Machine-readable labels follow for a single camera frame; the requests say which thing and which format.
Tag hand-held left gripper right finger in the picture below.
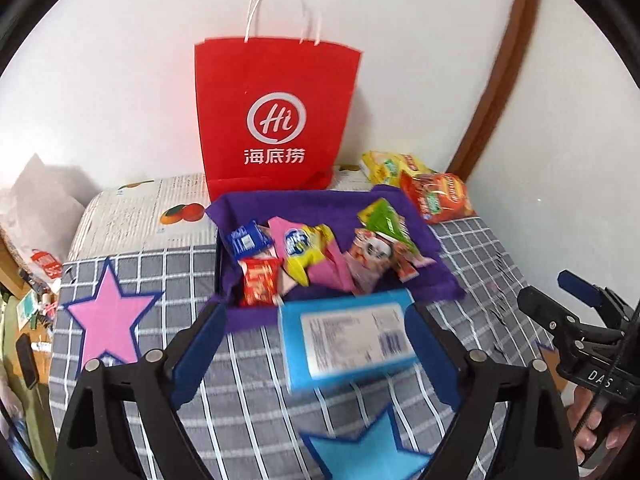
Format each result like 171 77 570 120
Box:
404 302 581 480

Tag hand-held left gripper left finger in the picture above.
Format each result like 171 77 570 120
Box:
52 302 228 480

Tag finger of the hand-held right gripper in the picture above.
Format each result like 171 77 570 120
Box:
517 286 626 356
557 270 636 326

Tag purple felt storage box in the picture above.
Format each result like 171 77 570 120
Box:
205 185 468 336

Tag blue and white box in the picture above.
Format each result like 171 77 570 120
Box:
277 288 420 395

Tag small red snack packet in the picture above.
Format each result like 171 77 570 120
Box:
237 256 281 308

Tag pink panda snack packet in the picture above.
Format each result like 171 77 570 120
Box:
342 227 401 296

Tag small blue snack packet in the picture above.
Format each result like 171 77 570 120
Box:
226 219 275 262

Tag green snack packet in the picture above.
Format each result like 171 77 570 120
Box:
357 198 421 256

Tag yellow and pink chip bag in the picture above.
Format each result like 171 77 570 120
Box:
267 216 353 291

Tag person's right hand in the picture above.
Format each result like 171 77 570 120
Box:
567 387 636 466

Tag grey checkered cloth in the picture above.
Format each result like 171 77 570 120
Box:
47 217 568 480

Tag orange chip bag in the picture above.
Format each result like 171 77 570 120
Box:
400 172 476 224

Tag white fruit print cloth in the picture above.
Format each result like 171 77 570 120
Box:
67 162 373 261

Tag black phone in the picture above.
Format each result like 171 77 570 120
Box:
15 334 40 390

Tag wooden furniture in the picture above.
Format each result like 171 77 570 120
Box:
0 240 31 301

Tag white shopping bag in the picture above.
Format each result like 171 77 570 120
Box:
0 154 101 291

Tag red paper bag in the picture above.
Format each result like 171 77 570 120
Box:
194 0 363 203

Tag brown wooden door frame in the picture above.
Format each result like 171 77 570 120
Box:
446 0 543 181

